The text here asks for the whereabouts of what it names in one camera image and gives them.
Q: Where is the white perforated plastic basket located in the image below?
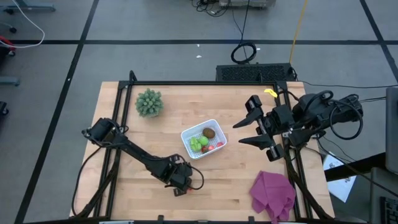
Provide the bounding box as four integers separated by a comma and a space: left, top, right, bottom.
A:
180, 118, 228, 161

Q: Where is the black aluminium table frame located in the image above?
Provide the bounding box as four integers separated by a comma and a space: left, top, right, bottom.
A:
70, 70, 335, 220

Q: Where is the coiled black cable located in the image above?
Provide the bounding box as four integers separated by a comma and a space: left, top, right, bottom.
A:
230, 42, 257, 65

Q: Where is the purple cloth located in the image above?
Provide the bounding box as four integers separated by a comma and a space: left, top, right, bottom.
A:
249, 170, 297, 224

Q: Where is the thin black hanging cable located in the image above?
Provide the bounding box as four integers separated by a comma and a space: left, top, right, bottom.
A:
241, 0, 251, 44

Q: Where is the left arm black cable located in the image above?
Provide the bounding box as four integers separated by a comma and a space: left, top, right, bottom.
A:
174, 154, 205, 191

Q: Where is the yellow hanging cable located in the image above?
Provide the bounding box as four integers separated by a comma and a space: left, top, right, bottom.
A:
288, 0, 309, 65

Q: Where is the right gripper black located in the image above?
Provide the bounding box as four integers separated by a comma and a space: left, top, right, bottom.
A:
232, 95, 295, 162

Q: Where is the black keyboard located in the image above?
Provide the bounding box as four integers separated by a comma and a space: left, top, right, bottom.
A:
216, 63, 296, 83
379, 195, 398, 224

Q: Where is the green succulent in pot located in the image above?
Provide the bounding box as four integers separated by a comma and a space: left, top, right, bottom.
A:
134, 88, 165, 118

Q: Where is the dark side desk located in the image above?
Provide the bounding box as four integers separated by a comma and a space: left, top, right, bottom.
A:
325, 152, 398, 224

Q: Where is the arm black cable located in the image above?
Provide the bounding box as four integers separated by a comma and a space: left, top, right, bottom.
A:
174, 154, 205, 191
328, 99, 364, 141

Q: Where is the white floor cable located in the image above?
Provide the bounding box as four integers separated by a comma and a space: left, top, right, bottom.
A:
0, 0, 46, 50

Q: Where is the red object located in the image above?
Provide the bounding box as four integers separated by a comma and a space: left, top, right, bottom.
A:
0, 35, 16, 52

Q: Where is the grey device box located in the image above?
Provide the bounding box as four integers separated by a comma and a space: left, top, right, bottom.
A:
218, 0, 277, 9

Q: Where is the green toy star fruit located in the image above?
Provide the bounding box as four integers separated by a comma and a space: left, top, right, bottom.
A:
189, 136, 203, 153

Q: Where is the grey desk foot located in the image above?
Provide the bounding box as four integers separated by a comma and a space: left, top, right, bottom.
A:
0, 0, 57, 15
0, 76, 21, 87

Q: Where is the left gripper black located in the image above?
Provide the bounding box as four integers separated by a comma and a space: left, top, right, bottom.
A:
166, 157, 194, 197

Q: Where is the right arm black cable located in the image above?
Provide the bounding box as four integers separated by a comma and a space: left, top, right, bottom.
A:
328, 99, 364, 141

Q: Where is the white printed paper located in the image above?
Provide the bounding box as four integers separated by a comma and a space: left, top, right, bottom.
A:
323, 151, 358, 203

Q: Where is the black cable tangle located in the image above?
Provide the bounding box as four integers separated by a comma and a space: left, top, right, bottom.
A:
191, 0, 231, 18

